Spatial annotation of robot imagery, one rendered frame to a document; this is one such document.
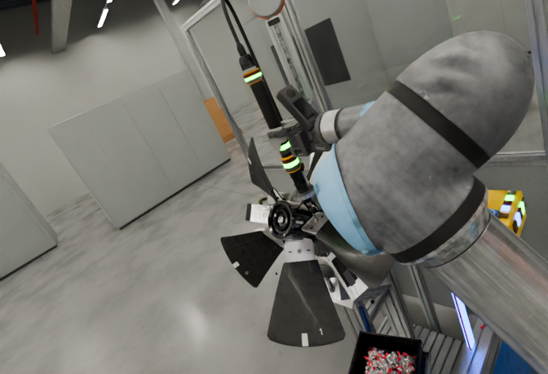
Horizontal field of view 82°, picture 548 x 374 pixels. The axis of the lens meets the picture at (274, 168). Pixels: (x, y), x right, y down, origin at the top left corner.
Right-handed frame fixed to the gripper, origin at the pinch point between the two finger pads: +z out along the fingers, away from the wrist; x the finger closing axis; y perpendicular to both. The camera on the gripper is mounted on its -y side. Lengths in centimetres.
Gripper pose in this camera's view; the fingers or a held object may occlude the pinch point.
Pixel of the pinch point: (268, 129)
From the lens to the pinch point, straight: 86.4
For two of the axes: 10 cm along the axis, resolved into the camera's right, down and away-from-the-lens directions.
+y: 4.0, 8.6, 3.3
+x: 6.5, -5.1, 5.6
